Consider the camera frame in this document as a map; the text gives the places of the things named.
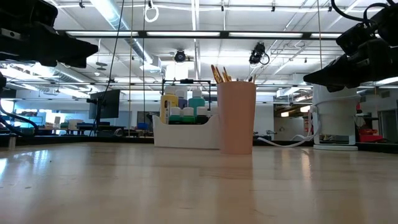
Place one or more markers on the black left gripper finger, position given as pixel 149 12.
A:
pixel 62 49

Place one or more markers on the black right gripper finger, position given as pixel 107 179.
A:
pixel 332 76

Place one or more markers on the terracotta orange cup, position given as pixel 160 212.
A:
pixel 236 124

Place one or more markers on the orange-bristle paintbrush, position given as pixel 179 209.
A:
pixel 214 74

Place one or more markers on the large yellow paint bottle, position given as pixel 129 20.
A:
pixel 168 107

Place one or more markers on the large violet-blue paint bottle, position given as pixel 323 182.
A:
pixel 183 102

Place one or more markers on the small teal paint bottle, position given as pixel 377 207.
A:
pixel 175 119

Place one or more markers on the small black paint bottle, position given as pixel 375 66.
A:
pixel 202 119

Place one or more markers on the large turquoise paint bottle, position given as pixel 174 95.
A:
pixel 196 104

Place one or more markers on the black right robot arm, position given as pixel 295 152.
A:
pixel 390 25

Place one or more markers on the red plastic crate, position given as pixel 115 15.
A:
pixel 370 136

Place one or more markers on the black monitor on stand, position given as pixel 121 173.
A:
pixel 107 104

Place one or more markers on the overhead light bar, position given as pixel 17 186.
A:
pixel 186 33

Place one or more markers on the white plastic caddy tray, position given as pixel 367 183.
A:
pixel 183 137

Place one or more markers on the silver ceiling duct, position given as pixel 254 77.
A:
pixel 68 74

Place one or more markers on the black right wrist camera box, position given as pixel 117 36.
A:
pixel 357 35

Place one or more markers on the white cylindrical camera stand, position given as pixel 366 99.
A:
pixel 335 118

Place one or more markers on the black ceiling-mounted camera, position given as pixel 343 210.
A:
pixel 256 54

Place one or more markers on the black dome camera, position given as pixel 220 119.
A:
pixel 180 56

